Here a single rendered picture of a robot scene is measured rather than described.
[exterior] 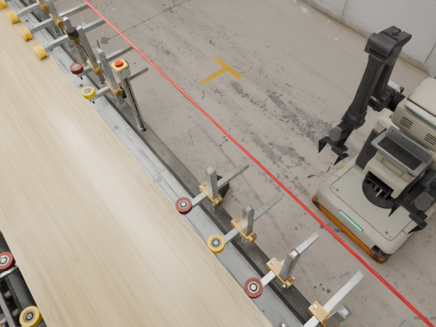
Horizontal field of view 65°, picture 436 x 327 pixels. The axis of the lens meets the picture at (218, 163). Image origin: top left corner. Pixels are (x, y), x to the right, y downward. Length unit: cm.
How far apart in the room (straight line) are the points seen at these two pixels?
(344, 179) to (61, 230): 181
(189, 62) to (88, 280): 257
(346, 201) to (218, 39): 228
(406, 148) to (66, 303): 166
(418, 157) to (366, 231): 78
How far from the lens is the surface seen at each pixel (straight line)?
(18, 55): 277
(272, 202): 172
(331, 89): 347
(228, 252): 186
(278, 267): 163
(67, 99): 229
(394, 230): 249
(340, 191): 249
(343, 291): 165
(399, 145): 183
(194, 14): 432
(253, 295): 151
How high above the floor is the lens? 239
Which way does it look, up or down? 57 degrees down
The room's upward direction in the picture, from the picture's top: 5 degrees counter-clockwise
